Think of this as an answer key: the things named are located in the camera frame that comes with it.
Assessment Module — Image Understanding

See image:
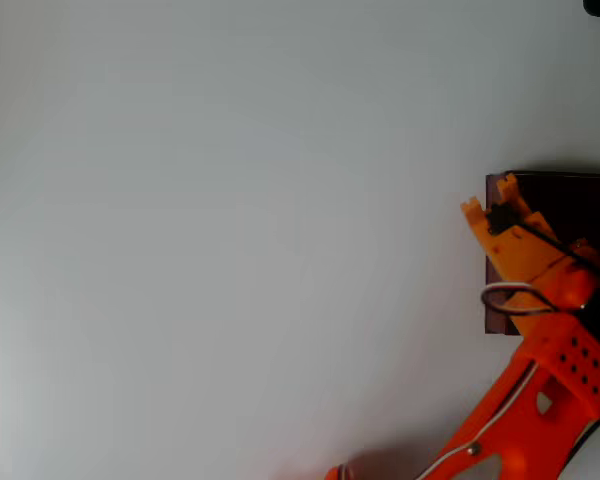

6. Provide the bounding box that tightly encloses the white and black looped cable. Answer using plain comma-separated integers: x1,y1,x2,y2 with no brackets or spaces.
480,281,557,317

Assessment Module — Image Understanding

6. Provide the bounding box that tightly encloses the white cable along arm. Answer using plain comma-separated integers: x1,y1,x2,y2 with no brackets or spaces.
413,360,539,480

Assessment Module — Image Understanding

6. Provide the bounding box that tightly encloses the thin black cable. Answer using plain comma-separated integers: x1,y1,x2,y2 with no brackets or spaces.
517,222,600,279

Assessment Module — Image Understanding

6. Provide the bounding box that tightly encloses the dark maroon square box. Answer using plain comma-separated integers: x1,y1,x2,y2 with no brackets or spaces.
483,170,600,337

